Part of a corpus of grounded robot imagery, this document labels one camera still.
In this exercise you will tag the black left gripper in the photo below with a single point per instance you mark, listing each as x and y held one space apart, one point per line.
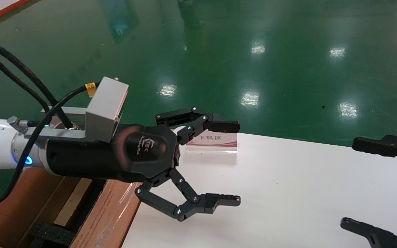
143 151

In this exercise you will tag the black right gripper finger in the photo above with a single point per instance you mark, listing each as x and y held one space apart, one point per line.
391 146
381 239

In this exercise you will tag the small cardboard box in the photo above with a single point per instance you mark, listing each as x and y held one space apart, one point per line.
71 203

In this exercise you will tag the large open cardboard box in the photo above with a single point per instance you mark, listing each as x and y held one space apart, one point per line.
109 217

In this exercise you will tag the clear acrylic sign with label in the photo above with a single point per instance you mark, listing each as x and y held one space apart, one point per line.
219 141

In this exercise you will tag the black foam insert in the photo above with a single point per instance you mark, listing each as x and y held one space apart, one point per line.
52 236

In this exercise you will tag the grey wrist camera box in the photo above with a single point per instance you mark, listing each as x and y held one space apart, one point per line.
105 106

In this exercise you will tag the silver camera mount bracket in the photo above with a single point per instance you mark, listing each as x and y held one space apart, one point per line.
69 111

